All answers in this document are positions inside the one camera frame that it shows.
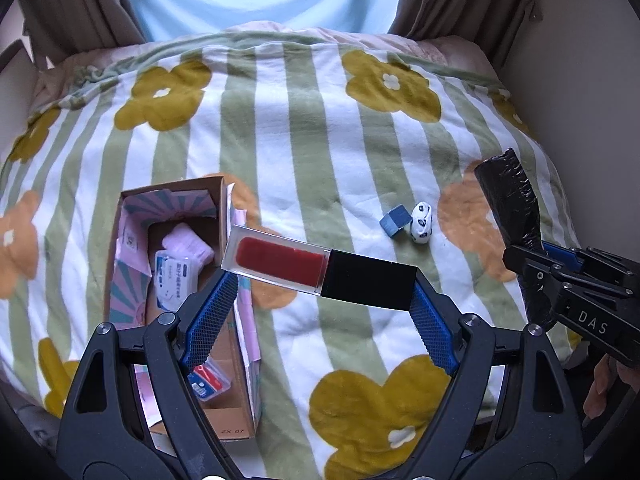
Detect white tissue packet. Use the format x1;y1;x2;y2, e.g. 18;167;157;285
152;250;201;311

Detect brown curtain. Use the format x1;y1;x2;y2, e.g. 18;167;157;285
387;0;541;68
17;0;148;61

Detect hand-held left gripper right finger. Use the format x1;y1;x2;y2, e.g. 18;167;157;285
407;267;586;480

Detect white black-spotted pouch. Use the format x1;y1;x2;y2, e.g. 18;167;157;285
410;201;435;246

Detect beige wooden board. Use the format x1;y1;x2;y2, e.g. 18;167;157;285
0;40;41;106

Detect small blue box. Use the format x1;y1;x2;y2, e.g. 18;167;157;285
378;205;412;237

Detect striped floral blanket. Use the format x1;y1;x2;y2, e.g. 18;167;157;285
0;30;583;480

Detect person's right hand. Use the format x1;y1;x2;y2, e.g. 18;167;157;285
582;352;640;417

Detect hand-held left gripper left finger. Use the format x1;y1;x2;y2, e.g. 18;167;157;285
56;272;241;480

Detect black roll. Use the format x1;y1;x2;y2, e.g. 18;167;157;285
474;147;556;331

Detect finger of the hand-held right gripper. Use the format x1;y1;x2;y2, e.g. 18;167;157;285
502;244;573;293
542;241;640;286

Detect red and blue plastic case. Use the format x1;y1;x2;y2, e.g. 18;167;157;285
187;364;232;401

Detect red lip gloss tube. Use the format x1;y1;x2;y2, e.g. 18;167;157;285
220;224;420;308

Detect cardboard box with pink lining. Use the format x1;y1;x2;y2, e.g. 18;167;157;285
102;174;263;441

